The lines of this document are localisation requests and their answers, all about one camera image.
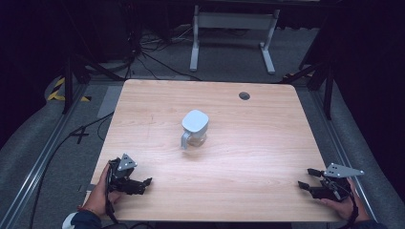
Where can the white metal desk frame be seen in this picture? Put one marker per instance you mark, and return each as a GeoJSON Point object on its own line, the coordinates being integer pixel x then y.
{"type": "Point", "coordinates": [234, 20]}

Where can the grey round table grommet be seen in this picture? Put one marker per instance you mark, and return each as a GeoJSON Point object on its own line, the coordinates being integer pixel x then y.
{"type": "Point", "coordinates": [244, 96]}

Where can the person's right hand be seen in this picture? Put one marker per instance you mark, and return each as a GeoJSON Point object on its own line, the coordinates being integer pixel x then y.
{"type": "Point", "coordinates": [348, 206]}

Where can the white mug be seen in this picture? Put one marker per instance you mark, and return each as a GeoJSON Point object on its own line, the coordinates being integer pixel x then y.
{"type": "Point", "coordinates": [195, 122]}

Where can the yellow black hazard tape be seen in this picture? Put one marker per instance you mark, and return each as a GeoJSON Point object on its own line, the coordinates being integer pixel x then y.
{"type": "Point", "coordinates": [57, 92]}

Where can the black tape cross mark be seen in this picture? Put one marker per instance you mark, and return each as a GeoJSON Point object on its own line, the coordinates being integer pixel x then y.
{"type": "Point", "coordinates": [80, 133]}

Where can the grey metal floor rail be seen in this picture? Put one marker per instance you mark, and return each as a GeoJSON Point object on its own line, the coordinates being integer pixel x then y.
{"type": "Point", "coordinates": [332, 133]}
{"type": "Point", "coordinates": [38, 165]}

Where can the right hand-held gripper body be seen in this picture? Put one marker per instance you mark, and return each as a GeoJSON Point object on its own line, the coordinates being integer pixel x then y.
{"type": "Point", "coordinates": [334, 186]}

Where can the person's left hand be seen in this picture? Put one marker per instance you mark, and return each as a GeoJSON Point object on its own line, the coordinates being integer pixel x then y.
{"type": "Point", "coordinates": [98, 195]}

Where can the black stand legs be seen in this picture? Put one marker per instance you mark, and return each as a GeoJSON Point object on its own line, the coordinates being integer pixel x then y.
{"type": "Point", "coordinates": [68, 86]}
{"type": "Point", "coordinates": [328, 92]}

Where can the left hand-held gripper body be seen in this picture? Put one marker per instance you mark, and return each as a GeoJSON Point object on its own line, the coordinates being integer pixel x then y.
{"type": "Point", "coordinates": [124, 173]}

